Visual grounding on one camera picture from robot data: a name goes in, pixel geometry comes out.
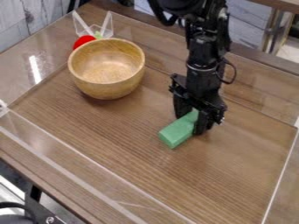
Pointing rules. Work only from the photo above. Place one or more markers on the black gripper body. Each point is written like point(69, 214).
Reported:
point(209, 102)

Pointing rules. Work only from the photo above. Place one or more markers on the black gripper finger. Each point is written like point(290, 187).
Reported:
point(203, 123)
point(182, 107)

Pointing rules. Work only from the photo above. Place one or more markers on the green rectangular block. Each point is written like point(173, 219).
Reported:
point(179, 130)

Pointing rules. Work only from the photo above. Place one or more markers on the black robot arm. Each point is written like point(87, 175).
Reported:
point(205, 19)

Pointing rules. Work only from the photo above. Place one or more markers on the light wooden bowl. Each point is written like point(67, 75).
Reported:
point(107, 68)

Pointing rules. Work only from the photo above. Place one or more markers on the clear acrylic corner piece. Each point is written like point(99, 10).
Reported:
point(85, 29)

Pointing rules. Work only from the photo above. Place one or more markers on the small green object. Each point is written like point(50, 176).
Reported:
point(98, 35)

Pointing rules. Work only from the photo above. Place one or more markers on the red ball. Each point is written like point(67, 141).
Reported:
point(83, 40)

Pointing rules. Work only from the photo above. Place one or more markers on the wooden table leg background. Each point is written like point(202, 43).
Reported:
point(277, 30)

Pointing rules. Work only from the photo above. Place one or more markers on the clear acrylic front barrier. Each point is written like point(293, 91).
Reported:
point(87, 188)

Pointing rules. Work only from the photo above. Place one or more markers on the black table leg bracket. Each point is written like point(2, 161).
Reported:
point(45, 216)

